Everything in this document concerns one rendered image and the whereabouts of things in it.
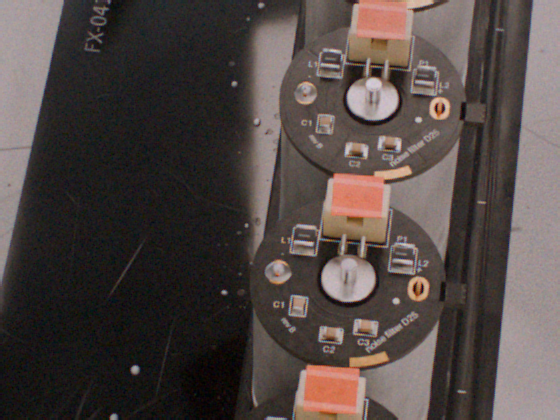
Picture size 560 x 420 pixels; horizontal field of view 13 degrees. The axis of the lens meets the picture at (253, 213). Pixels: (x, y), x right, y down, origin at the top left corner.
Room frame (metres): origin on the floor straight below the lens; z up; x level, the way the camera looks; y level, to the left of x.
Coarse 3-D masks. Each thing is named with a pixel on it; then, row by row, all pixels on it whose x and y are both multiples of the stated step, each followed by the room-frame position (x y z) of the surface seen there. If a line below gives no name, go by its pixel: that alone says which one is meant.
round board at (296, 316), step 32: (288, 224) 0.17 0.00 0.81; (320, 224) 0.17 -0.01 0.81; (416, 224) 0.17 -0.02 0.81; (256, 256) 0.16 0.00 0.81; (288, 256) 0.16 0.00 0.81; (320, 256) 0.16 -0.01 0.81; (384, 256) 0.16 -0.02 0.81; (416, 256) 0.16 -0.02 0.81; (256, 288) 0.16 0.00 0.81; (288, 288) 0.16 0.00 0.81; (384, 288) 0.16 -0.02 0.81; (288, 320) 0.15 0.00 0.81; (320, 320) 0.15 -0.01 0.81; (352, 320) 0.15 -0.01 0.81; (384, 320) 0.15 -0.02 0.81; (416, 320) 0.15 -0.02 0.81; (288, 352) 0.15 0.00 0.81; (320, 352) 0.15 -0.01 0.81; (352, 352) 0.15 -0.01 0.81; (384, 352) 0.15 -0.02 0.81
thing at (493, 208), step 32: (512, 0) 0.20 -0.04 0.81; (512, 32) 0.20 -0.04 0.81; (512, 64) 0.19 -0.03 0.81; (512, 96) 0.19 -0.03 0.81; (512, 128) 0.18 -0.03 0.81; (480, 160) 0.18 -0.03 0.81; (512, 160) 0.18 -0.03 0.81; (480, 192) 0.17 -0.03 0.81; (512, 192) 0.17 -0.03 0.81; (480, 224) 0.17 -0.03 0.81; (480, 256) 0.16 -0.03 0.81; (448, 288) 0.16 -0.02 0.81; (480, 288) 0.16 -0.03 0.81; (480, 320) 0.15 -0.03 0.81; (480, 352) 0.15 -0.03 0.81; (480, 384) 0.14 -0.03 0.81; (480, 416) 0.14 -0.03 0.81
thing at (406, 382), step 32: (352, 256) 0.16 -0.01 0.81; (320, 288) 0.16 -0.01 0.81; (352, 288) 0.16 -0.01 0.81; (416, 288) 0.16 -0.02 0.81; (256, 320) 0.16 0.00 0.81; (256, 352) 0.16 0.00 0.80; (416, 352) 0.15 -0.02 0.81; (256, 384) 0.16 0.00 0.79; (288, 384) 0.15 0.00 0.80; (384, 384) 0.15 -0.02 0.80; (416, 384) 0.15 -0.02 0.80; (416, 416) 0.15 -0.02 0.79
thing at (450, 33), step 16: (320, 0) 0.21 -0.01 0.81; (336, 0) 0.21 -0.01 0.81; (464, 0) 0.21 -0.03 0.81; (320, 16) 0.21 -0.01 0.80; (336, 16) 0.21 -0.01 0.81; (352, 16) 0.20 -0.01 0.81; (416, 16) 0.20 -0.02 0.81; (432, 16) 0.20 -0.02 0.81; (448, 16) 0.20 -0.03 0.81; (464, 16) 0.21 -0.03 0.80; (320, 32) 0.21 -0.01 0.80; (416, 32) 0.20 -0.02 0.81; (432, 32) 0.20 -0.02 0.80; (448, 32) 0.20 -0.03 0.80; (464, 32) 0.21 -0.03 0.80; (448, 48) 0.21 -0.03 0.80; (464, 48) 0.21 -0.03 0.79; (464, 64) 0.21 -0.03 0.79; (464, 80) 0.21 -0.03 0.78
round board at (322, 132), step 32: (320, 64) 0.19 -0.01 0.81; (352, 64) 0.19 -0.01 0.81; (384, 64) 0.19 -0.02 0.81; (416, 64) 0.19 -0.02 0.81; (448, 64) 0.19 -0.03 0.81; (288, 96) 0.19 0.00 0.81; (320, 96) 0.19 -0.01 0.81; (416, 96) 0.19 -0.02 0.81; (448, 96) 0.19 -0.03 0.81; (288, 128) 0.18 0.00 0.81; (320, 128) 0.18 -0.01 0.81; (352, 128) 0.18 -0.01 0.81; (384, 128) 0.18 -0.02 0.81; (416, 128) 0.18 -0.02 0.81; (448, 128) 0.18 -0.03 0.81; (320, 160) 0.18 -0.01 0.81; (352, 160) 0.18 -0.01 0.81; (384, 160) 0.18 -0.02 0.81; (416, 160) 0.18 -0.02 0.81
